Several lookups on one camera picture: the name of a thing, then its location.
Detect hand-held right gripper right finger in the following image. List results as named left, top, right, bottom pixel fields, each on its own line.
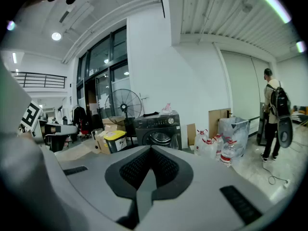
left=151, top=145, right=194, bottom=201

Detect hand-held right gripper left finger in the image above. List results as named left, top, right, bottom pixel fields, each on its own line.
left=105, top=145, right=152, bottom=200

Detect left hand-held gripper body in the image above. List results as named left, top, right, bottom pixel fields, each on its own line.
left=19, top=101, right=62, bottom=143

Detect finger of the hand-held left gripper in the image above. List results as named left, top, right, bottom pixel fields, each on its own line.
left=60, top=125, right=78, bottom=135

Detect dark grey washing machine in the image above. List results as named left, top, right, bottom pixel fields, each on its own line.
left=133, top=111, right=182, bottom=151

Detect coat rack with dark clothes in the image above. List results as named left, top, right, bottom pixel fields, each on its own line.
left=71, top=104, right=88, bottom=136

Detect open cardboard box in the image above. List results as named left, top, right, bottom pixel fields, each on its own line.
left=92, top=128, right=112, bottom=155

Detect yellow-lid black bin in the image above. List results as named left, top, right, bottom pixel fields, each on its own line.
left=103, top=130, right=128, bottom=154

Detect clear water jug red label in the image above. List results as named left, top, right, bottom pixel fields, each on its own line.
left=212, top=133, right=225, bottom=161
left=219, top=139, right=238, bottom=167
left=201, top=138, right=218, bottom=160
left=193, top=128, right=209, bottom=156

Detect black balcony railing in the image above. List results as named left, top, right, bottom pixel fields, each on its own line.
left=11, top=71, right=68, bottom=89

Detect small cardboard sheet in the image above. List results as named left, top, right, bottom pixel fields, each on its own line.
left=187, top=123, right=197, bottom=146

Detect stacked cardboard box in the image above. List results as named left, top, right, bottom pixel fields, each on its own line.
left=102, top=116, right=126, bottom=132

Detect upright cardboard sheet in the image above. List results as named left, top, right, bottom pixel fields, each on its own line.
left=208, top=108, right=232, bottom=140

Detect clear plastic bag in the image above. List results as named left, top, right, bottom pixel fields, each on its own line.
left=218, top=116, right=251, bottom=158

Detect pink detergent pouch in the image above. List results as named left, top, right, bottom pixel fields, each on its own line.
left=160, top=103, right=173, bottom=116

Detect black framed glass doors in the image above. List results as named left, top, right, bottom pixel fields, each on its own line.
left=76, top=25, right=132, bottom=131

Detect black oval panel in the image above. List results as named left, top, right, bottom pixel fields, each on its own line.
left=277, top=116, right=294, bottom=149

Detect ceiling tube light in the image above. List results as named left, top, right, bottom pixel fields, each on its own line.
left=295, top=40, right=307, bottom=53
left=257, top=0, right=293, bottom=24

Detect black pedestal fan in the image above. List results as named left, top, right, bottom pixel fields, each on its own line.
left=104, top=88, right=143, bottom=146

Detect thin floor cable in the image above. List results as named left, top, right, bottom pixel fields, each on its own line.
left=261, top=161, right=291, bottom=189

